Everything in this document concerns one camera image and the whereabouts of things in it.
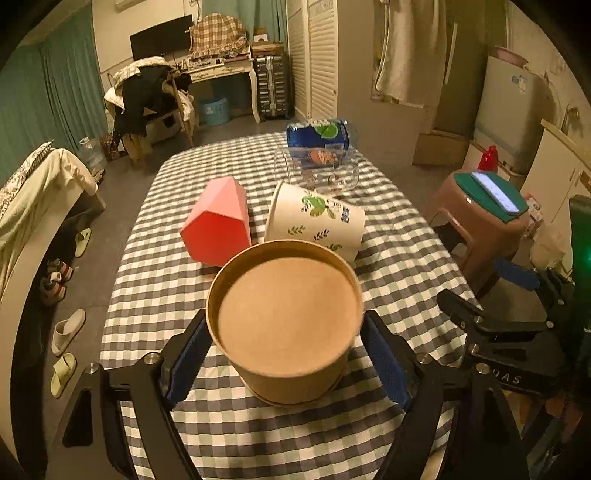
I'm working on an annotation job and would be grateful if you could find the teal curtain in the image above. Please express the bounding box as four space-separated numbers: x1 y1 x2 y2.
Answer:
235 0 288 48
0 4 110 185

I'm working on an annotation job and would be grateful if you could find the red bottle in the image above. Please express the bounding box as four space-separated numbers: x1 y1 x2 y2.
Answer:
478 146 500 172

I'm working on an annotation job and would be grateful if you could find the white cabinet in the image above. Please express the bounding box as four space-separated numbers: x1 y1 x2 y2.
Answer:
519 118 591 264

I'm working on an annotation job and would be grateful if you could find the white washing machine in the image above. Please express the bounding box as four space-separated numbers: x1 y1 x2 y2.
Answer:
470 58 554 177

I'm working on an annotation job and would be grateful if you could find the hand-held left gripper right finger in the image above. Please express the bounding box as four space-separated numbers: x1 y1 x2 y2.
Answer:
361 310 533 480

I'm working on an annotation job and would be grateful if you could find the dark clothes pile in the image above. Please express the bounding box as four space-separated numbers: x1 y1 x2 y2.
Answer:
113 65 193 139

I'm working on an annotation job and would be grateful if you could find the clear water jug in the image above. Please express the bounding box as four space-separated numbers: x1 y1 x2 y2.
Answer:
78 137 107 172

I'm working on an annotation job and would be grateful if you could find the brown box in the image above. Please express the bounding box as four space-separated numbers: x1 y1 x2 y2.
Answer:
250 41 285 59

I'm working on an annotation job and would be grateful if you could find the pink house-shaped box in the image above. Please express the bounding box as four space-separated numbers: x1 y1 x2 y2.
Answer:
180 178 253 267

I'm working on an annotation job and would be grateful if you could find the sneaker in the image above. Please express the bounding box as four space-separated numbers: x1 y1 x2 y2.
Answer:
39 273 68 306
46 258 75 283

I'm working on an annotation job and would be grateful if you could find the pink basin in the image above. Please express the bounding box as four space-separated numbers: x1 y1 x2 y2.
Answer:
492 45 531 68

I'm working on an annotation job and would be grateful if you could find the green notebook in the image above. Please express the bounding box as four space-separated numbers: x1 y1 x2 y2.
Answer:
452 170 530 225

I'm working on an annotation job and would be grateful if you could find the checkered tablecloth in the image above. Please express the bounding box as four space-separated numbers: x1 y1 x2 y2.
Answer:
99 131 485 480

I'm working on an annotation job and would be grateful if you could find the hanging beige towel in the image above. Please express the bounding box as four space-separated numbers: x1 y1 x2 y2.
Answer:
375 0 448 108

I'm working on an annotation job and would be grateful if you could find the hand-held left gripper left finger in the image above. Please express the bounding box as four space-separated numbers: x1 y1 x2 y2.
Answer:
54 308 211 480

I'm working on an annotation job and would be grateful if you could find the cardboard box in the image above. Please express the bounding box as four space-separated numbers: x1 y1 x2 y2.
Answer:
412 131 472 168

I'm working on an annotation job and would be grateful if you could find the plaid cloth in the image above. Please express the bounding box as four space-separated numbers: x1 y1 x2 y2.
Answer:
188 13 250 61

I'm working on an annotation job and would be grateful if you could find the bed with beige blanket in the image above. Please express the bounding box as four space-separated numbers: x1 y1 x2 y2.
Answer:
0 141 108 319

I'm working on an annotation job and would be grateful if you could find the wooden chair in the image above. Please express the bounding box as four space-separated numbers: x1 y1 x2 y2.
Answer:
124 73 200 168

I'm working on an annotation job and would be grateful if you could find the brown plastic stool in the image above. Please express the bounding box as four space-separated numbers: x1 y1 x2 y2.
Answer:
424 171 532 297

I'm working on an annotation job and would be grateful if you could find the blue bucket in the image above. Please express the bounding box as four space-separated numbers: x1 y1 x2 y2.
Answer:
198 96 232 126

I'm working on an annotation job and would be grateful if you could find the brown paper cup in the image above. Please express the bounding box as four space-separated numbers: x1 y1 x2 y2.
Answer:
206 240 365 408

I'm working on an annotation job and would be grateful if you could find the white slipper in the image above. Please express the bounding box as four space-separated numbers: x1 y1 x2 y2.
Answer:
51 309 87 357

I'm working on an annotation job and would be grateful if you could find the white louvered wardrobe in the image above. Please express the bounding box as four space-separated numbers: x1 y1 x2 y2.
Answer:
286 0 343 121

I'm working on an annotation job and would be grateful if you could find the white desk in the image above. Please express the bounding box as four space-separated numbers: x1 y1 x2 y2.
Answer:
184 58 257 123

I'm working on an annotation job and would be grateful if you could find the black monitor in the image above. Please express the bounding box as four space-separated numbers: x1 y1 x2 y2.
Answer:
130 15 194 62

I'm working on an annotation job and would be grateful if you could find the white leaf-print paper cup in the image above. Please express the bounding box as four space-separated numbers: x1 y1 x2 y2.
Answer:
264 181 366 263

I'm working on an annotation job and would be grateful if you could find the dark suitcase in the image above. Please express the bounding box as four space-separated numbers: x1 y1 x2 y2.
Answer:
254 54 291 123

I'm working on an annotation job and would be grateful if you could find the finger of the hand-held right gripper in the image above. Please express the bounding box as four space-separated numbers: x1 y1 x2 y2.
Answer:
491 259 573 308
436 289 552 354

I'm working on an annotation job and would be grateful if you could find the clear glass mug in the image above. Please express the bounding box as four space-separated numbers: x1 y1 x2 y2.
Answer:
273 147 361 193

